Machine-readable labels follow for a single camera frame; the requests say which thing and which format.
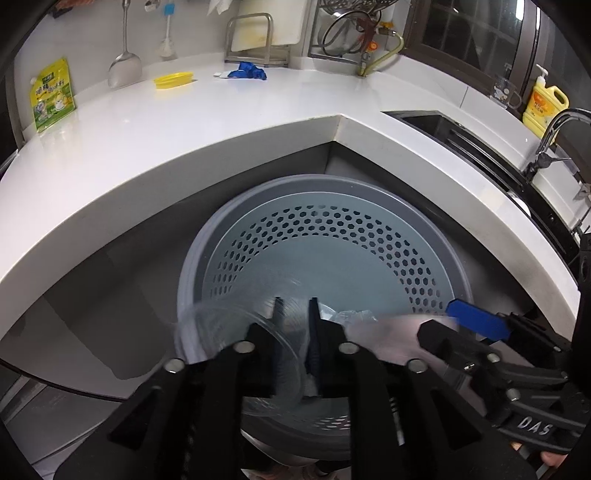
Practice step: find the blue crumpled cloth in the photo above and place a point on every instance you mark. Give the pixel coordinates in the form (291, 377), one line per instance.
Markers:
(249, 71)

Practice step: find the yellow dish soap bottle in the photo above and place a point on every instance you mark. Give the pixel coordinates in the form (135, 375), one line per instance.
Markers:
(545, 104)

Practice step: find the clear glass cup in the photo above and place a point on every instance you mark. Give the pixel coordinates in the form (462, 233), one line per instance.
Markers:
(505, 90)

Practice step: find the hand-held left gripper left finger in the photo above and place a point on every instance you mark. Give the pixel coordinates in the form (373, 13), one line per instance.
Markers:
(263, 353)

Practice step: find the grey perforated trash bin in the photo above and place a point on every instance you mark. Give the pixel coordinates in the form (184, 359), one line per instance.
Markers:
(323, 258)

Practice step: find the dark kitchen sink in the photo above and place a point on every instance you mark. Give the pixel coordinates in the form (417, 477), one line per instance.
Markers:
(434, 124)

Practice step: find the black faucet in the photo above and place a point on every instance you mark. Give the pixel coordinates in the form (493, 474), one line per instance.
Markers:
(554, 131)

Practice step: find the white hanging tissue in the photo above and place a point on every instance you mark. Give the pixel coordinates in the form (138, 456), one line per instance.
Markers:
(219, 5)

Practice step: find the dark window frame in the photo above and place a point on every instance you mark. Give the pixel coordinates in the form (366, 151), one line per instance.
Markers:
(471, 27)

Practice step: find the white brush with blue grip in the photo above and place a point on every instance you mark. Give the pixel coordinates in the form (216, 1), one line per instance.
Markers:
(167, 46)

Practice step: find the clear plastic bag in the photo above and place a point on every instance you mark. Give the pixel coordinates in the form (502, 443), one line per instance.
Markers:
(351, 318)

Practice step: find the white cutting board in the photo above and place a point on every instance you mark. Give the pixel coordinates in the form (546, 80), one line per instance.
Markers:
(277, 27)

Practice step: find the person's right hand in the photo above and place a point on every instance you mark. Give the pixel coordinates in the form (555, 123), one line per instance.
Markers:
(554, 459)

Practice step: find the glass pot lid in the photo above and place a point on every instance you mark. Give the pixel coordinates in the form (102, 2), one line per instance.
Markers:
(344, 34)

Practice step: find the round metal steamer rack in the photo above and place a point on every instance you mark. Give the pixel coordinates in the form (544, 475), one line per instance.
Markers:
(337, 3)

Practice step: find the gas valve with orange knob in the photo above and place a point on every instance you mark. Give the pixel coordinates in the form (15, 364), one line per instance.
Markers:
(371, 46)

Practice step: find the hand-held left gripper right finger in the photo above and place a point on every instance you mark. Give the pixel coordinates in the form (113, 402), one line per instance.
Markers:
(332, 355)

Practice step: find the clear plastic container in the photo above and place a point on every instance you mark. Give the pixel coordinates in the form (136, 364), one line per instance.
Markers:
(221, 332)

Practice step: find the metal spatula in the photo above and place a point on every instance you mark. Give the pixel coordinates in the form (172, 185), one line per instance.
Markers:
(123, 62)

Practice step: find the metal cutting board holder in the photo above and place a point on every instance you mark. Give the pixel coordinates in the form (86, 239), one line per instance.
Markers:
(249, 16)

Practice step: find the yellow plastic lid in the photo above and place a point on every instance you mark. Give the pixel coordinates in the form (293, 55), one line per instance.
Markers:
(173, 81)

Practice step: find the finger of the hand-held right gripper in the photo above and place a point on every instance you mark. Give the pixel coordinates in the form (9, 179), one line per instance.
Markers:
(438, 339)
(475, 319)

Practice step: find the green yellow seasoning pouch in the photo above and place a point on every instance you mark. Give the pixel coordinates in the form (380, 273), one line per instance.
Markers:
(51, 94)

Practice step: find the metal lid rack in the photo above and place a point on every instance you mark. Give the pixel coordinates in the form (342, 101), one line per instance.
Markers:
(318, 51)

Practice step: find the clear plastic wrap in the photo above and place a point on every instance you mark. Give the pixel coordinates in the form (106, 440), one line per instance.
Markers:
(388, 337)

